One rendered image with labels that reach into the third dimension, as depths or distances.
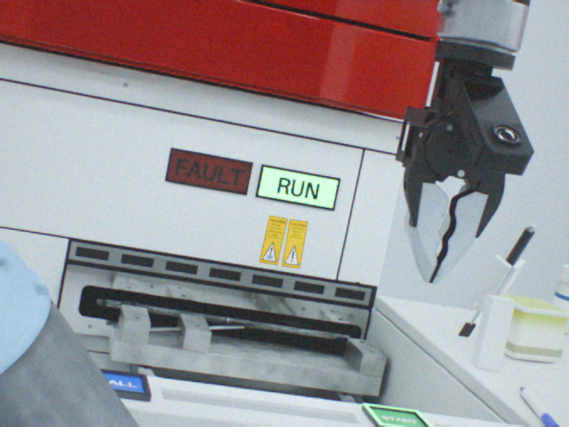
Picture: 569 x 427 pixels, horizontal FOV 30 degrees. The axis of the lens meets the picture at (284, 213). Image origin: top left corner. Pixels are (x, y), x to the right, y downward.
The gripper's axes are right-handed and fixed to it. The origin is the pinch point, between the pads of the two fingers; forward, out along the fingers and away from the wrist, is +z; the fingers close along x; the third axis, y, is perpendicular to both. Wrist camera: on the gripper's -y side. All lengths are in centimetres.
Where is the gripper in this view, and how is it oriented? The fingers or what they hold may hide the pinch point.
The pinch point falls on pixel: (435, 270)
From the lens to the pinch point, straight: 95.9
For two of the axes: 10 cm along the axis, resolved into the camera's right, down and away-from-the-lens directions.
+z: -2.0, 9.7, 1.2
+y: -2.0, -1.7, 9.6
